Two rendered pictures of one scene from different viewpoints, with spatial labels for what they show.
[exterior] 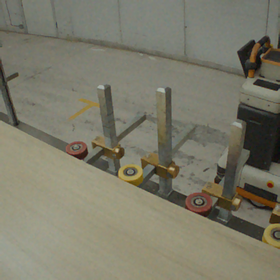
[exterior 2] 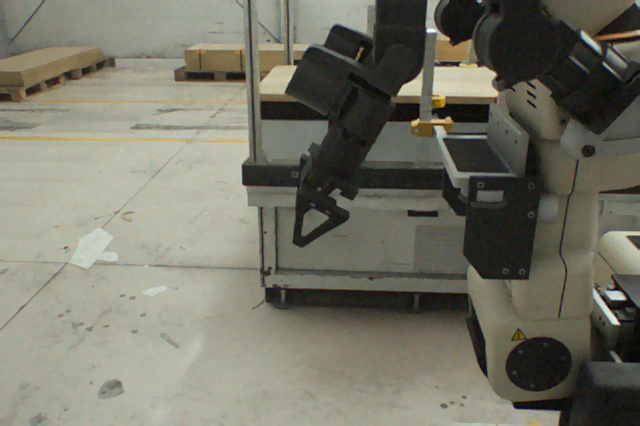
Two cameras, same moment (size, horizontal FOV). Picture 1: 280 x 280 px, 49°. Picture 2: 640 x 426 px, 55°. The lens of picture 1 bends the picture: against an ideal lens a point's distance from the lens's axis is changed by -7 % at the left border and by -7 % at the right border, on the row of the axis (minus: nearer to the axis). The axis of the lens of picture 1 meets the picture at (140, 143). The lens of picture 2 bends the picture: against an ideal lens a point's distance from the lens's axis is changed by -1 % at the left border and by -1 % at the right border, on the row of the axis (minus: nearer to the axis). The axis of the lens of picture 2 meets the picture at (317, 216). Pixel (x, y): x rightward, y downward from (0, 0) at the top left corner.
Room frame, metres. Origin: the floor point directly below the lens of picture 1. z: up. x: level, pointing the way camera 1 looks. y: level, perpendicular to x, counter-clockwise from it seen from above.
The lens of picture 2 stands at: (2.03, -1.91, 1.31)
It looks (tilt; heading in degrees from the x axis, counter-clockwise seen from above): 22 degrees down; 145
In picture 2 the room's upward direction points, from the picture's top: straight up
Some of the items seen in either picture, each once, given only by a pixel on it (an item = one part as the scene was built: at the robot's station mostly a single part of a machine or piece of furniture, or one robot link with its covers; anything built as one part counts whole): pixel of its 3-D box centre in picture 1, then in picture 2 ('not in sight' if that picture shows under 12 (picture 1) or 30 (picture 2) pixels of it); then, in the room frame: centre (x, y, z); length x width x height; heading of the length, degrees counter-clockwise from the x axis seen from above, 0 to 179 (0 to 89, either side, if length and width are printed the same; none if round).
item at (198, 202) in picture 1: (197, 213); not in sight; (0.65, -0.16, 0.85); 0.08 x 0.08 x 0.11
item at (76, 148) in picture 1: (78, 158); not in sight; (0.96, 0.24, 0.85); 0.08 x 0.08 x 0.11
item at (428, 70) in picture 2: not in sight; (426, 104); (0.58, -0.47, 0.90); 0.04 x 0.04 x 0.48; 52
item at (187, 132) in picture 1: (164, 157); not in sight; (0.96, -0.08, 0.83); 0.43 x 0.03 x 0.04; 142
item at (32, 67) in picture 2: not in sight; (39, 64); (-6.62, -0.27, 0.23); 2.41 x 0.77 x 0.17; 143
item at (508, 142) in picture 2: not in sight; (491, 182); (1.42, -1.15, 0.99); 0.28 x 0.16 x 0.22; 141
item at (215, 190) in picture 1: (221, 197); not in sight; (0.75, -0.26, 0.81); 0.14 x 0.06 x 0.05; 52
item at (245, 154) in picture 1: (224, 186); not in sight; (0.80, -0.28, 0.80); 0.43 x 0.03 x 0.04; 142
